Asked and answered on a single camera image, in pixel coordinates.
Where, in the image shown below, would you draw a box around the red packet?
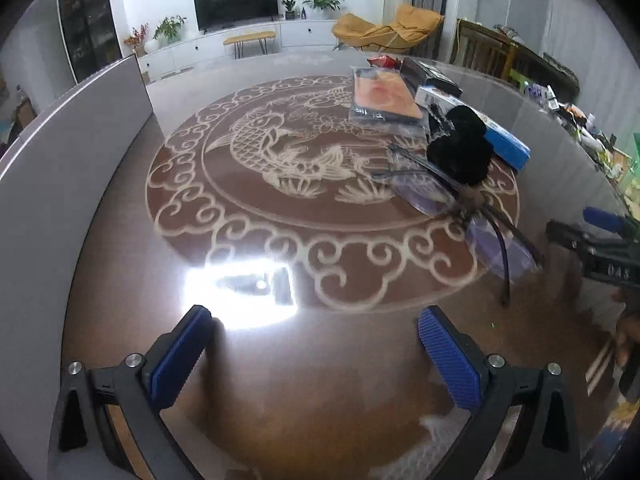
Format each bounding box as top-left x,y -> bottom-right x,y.
368,54 -> 402,70

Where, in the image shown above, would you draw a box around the white tv cabinet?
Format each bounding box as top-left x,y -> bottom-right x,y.
138,18 -> 338,81

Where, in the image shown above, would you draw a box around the wooden bench stool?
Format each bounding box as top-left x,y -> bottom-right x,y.
222,30 -> 277,58

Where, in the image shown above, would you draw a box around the black flat television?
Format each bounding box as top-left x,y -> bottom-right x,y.
193,0 -> 279,32

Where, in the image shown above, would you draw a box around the cluttered side table items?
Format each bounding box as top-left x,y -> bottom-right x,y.
510,70 -> 639,203

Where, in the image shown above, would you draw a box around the pink packet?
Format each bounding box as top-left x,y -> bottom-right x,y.
348,67 -> 425,138

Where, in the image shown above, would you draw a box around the black fuzzy scrunchie bundle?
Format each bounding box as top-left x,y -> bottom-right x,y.
426,103 -> 494,188

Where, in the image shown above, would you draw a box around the dark glass display cabinet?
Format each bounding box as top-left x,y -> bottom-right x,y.
58,0 -> 122,84

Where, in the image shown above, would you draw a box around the grey curved panel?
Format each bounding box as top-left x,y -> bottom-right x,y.
1,56 -> 152,478

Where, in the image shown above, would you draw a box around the black soap bar box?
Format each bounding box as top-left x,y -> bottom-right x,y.
399,58 -> 462,98

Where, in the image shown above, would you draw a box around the blue white long box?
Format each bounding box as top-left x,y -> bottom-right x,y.
414,86 -> 530,171

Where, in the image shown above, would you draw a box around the green potted plant right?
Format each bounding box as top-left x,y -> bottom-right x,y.
303,0 -> 345,20

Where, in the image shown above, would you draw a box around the wooden dining chair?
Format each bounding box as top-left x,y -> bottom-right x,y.
449,18 -> 518,81

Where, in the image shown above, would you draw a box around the orange lounge chair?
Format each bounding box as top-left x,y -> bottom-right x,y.
332,3 -> 444,53

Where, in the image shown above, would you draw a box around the green potted plant left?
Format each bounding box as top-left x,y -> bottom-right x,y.
153,15 -> 186,44

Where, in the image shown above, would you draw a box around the red flower vase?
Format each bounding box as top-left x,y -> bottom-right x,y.
124,23 -> 149,58

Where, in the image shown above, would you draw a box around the green potted plant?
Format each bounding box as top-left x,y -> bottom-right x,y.
303,0 -> 345,20
153,15 -> 186,44

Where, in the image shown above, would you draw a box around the small dark potted plant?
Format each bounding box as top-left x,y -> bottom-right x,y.
281,0 -> 296,21

